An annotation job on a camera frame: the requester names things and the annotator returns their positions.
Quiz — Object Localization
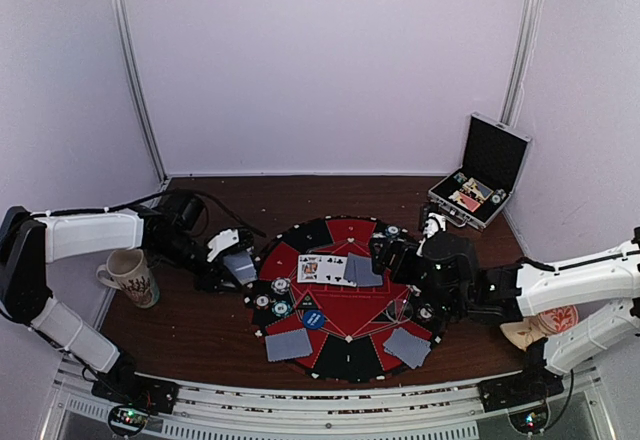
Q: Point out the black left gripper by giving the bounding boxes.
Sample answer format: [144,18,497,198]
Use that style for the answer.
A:
[154,231,243,292]

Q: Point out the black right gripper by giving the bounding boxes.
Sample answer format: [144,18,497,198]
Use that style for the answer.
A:
[369,239,462,318]

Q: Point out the clear round dealer button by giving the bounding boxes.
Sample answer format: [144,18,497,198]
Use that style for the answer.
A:
[384,299,414,324]

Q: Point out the green chips stack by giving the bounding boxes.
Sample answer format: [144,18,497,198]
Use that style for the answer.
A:
[384,225,401,239]

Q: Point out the dealt blue card seat ten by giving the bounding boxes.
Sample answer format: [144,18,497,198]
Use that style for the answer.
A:
[383,328,427,363]

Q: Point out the face-down community card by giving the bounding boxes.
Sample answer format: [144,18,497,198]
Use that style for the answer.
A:
[356,268,384,288]
[344,253,374,286]

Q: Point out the blue cream chips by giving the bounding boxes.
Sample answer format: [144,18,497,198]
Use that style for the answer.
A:
[271,277,291,296]

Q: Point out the king of clubs card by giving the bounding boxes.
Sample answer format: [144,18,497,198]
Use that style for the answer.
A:
[297,255,320,284]

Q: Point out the blue small blind button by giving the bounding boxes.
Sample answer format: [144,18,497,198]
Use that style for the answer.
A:
[302,310,326,330]

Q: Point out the black triangular all-in marker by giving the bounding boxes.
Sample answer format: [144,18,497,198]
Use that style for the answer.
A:
[294,292,320,311]

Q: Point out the dealt blue card seat two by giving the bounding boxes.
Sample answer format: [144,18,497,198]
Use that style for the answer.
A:
[265,328,313,362]

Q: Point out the clubs number card face-up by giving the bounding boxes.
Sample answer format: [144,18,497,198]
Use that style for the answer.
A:
[318,255,347,281]

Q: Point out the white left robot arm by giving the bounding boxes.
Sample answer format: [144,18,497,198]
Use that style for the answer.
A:
[1,189,262,404]

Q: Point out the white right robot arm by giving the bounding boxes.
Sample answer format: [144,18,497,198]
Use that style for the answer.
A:
[369,231,639,402]

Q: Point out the white floral ceramic mug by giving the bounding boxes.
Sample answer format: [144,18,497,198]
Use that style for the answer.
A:
[96,249,160,309]

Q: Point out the aluminium poker case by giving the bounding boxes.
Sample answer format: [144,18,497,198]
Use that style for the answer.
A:
[428,112,531,231]

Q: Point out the cream floral plate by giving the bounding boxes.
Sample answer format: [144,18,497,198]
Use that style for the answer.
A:
[500,317,547,351]

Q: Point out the orange patterned small plate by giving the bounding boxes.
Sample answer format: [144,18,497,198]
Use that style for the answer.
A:
[536,305,580,336]

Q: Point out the round red black poker mat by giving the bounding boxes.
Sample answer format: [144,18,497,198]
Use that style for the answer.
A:
[245,216,446,383]

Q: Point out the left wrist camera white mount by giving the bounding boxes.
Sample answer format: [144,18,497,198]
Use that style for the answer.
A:
[206,229,240,263]

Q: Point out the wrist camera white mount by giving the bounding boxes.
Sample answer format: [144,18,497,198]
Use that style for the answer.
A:
[206,229,240,263]
[419,203,446,246]

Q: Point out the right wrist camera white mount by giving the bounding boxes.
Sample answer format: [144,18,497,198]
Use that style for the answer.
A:
[419,203,446,246]

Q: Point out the right aluminium frame post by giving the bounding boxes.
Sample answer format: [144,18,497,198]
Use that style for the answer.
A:
[500,0,542,126]

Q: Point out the aluminium frame post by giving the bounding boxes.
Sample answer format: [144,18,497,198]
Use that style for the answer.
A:
[500,0,542,126]
[111,0,168,184]

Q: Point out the left aluminium frame post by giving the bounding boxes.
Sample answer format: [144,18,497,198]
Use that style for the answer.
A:
[111,0,168,184]

